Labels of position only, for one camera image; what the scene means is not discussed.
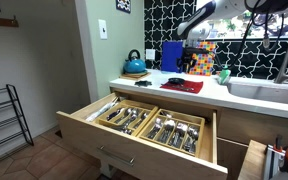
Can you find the red cloth placemat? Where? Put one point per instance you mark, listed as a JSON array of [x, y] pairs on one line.
[[197, 87]]

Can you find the aluminium frame rail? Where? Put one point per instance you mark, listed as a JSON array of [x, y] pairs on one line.
[[272, 163]]

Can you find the wooden coat hook rail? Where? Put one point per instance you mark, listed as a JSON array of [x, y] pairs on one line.
[[2, 21]]

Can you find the white plastic bundle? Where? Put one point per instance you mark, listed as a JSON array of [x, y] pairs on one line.
[[100, 111]]

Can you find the wooden robot cart top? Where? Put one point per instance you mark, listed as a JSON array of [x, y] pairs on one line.
[[252, 161]]

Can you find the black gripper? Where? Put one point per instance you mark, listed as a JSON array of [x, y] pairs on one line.
[[190, 55]]

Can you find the dark round plate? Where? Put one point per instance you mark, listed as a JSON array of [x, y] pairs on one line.
[[176, 80]]

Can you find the silver table knife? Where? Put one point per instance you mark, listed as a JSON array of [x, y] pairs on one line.
[[186, 88]]

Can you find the bamboo cutlery organiser tray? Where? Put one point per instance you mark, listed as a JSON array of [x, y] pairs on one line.
[[144, 108], [146, 132]]

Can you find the patterned wall tile picture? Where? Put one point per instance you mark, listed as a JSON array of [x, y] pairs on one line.
[[123, 5]]

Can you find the kitchen sink basin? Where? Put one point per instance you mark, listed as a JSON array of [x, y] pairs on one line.
[[267, 94]]

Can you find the window with outdoor view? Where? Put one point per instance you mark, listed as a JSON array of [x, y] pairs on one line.
[[227, 26]]

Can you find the silver fork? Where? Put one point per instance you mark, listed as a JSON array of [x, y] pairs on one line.
[[177, 86]]

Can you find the white light switch plate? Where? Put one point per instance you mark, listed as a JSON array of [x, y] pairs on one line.
[[102, 29]]

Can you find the teal kettle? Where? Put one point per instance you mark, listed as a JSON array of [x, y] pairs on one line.
[[134, 66]]

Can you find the black red clamp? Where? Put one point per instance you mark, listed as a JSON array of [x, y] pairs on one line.
[[278, 141]]

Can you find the square wooden trivet board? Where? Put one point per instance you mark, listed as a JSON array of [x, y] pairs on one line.
[[130, 76]]

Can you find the open wooden drawer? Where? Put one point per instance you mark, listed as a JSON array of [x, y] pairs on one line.
[[144, 160]]

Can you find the white outlet plate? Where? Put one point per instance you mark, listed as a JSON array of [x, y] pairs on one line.
[[150, 54]]

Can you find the black star coaster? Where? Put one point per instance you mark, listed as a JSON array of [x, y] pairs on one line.
[[143, 83]]

